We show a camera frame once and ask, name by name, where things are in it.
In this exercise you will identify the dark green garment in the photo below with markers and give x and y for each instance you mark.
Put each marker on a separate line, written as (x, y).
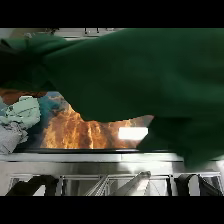
(140, 73)

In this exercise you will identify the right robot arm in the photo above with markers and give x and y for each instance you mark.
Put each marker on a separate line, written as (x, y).
(186, 185)

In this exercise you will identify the mint green garment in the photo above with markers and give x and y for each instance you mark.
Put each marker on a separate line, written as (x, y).
(23, 111)

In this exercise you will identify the grey garment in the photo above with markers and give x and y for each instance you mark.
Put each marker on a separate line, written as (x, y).
(10, 138)

